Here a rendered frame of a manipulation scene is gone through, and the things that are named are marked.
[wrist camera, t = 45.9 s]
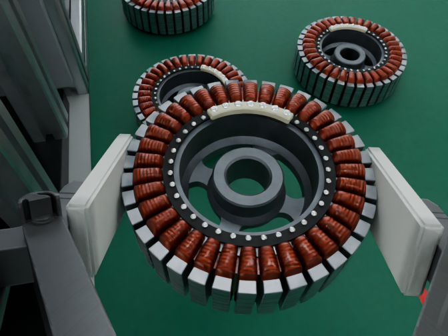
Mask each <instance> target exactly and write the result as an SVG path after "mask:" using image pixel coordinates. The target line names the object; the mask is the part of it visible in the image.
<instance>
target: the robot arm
mask: <svg viewBox="0 0 448 336"><path fill-rule="evenodd" d="M132 139H133V137H132V136H131V134H119V136H117V138H116V139H115V140H114V142H113V143H112V144H111V146H110V147H109V148H108V150H107V151H106V152H105V154H104V155H103V156H102V158H101V159H100V161H99V162H98V164H96V166H95V167H94V169H93V170H92V172H91V173H90V174H89V176H88V177H87V178H86V180H85V181H72V182H70V183H68V184H67V185H65V186H64V187H63V188H62V190H60V192H59V193H56V192H54V191H45V190H43V191H34V192H32V193H28V194H26V195H24V196H22V197H21V198H20V199H19V201H18V206H19V213H20V217H21V223H22V226H20V227H15V228H10V229H0V330H1V325H2V322H3V316H4V313H5V308H6V304H7V299H8V296H9V290H10V286H14V285H21V284H26V283H32V282H33V285H34V288H35V293H36V296H37V300H38V304H39V308H40V311H41V316H42V319H43V323H44V326H45V331H46V334H47V336H117V335H116V333H115V331H114V329H113V326H112V324H111V322H110V320H109V318H108V316H107V313H106V311H105V309H104V306H103V304H102V302H101V300H100V298H99V296H98V294H97V291H96V289H95V286H94V284H93V282H92V280H91V277H93V276H94V275H96V274H97V271H98V269H99V267H100V265H101V262H102V260H103V258H104V256H105V254H106V252H107V250H108V248H109V245H110V243H111V241H112V238H113V236H114V234H115V232H116V230H117V228H118V226H119V224H120V221H121V219H122V217H123V215H124V212H125V210H126V209H125V206H124V203H123V198H122V192H123V190H122V188H121V175H122V173H124V170H123V166H124V162H125V156H126V155H128V152H127V148H128V146H129V144H130V142H131V140H132ZM366 151H368V153H369V156H370V158H371V160H372V164H371V166H370V168H373V169H374V174H375V183H374V185H373V186H377V200H376V202H375V204H374V205H376V210H375V215H374V218H373V220H372V222H371V223H370V224H371V226H370V231H371V233H372V235H373V237H374V239H375V241H376V243H377V245H378V247H379V249H380V251H381V253H382V255H383V257H384V259H385V261H386V263H387V265H388V267H389V269H390V271H391V273H392V275H393V277H394V279H395V281H396V283H397V285H398V287H399V289H400V291H401V292H402V293H403V294H404V295H408V296H421V294H423V292H424V289H425V286H426V283H427V280H428V282H429V283H430V286H429V290H428V292H427V295H426V298H425V301H424V304H423V306H422V309H421V312H420V315H419V318H418V320H417V324H416V326H415V329H414V332H413V335H412V336H448V216H446V214H444V212H443V211H442V210H441V208H440V207H439V206H438V205H436V204H434V203H433V202H432V201H430V200H428V199H420V198H419V196H418V195H417V194H416V192H414V190H413V189H412V188H411V186H410V185H409V184H408V182H406V180H405V179H404V178H403V176H402V175H401V174H400V172H398V170H397V169H396V168H395V167H394V165H393V164H392V163H391V162H390V160H389V159H388V158H387V157H386V155H385V154H384V153H383V152H382V150H380V148H378V147H368V149H366Z"/></svg>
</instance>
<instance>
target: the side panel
mask: <svg viewBox="0 0 448 336"><path fill-rule="evenodd" d="M43 2H44V5H45V8H46V10H47V13H48V15H49V18H50V20H51V23H52V26H53V28H54V30H55V34H56V36H57V38H58V41H59V44H60V46H61V49H62V51H63V54H64V56H65V59H66V62H67V64H68V67H69V70H70V72H71V74H72V77H73V87H65V88H59V89H63V90H64V92H65V94H66V97H68V96H71V91H75V90H77V92H78V94H79V95H82V94H88V93H89V84H88V81H89V64H88V40H87V0H43Z"/></svg>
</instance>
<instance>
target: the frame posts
mask: <svg viewBox="0 0 448 336"><path fill-rule="evenodd" d="M0 87H1V89H2V90H3V92H4V94H5V96H6V97H7V99H8V100H9V102H10V104H11V106H12V107H13V109H14V110H15V112H16V114H17V116H18V117H19V119H20V120H21V122H22V124H23V126H24V127H25V129H26V130H27V132H28V134H29V136H30V137H31V139H32V140H33V142H34V143H37V142H42V141H46V135H48V134H53V136H54V138H55V139H64V138H67V137H68V128H67V126H66V124H65V123H66V122H68V113H67V111H66V109H65V106H64V104H63V102H62V100H61V98H60V95H59V93H58V91H57V88H56V86H55V84H54V82H53V80H52V77H51V75H50V73H49V70H48V68H47V66H46V64H45V62H44V59H43V57H42V55H41V52H40V50H39V48H38V46H37V44H36V42H35V39H34V37H33V34H32V32H31V30H30V28H29V26H28V24H27V21H26V19H25V16H24V14H23V12H22V10H21V8H20V6H19V3H18V1H17V0H0ZM43 190H45V191H54V192H56V193H58V191H57V190H56V188H55V186H54V184H53V183H52V182H51V180H50V178H49V177H48V175H47V174H46V172H45V170H44V168H43V167H42V165H41V164H40V162H39V160H38V159H37V158H36V156H35V154H34V152H33V151H32V149H31V148H30V146H29V144H28V143H27V141H26V140H25V138H24V136H23V135H22V133H21V132H20V130H19V128H18V126H17V125H16V124H15V122H14V120H13V118H12V117H11V116H10V114H9V112H8V110H7V109H6V107H5V106H4V104H3V102H2V101H1V99H0V218H2V220H4V222H6V224H8V226H9V227H10V228H15V227H20V226H22V223H21V217H20V213H19V206H18V201H19V199H20V198H21V197H22V196H24V195H26V194H28V193H32V192H34V191H43Z"/></svg>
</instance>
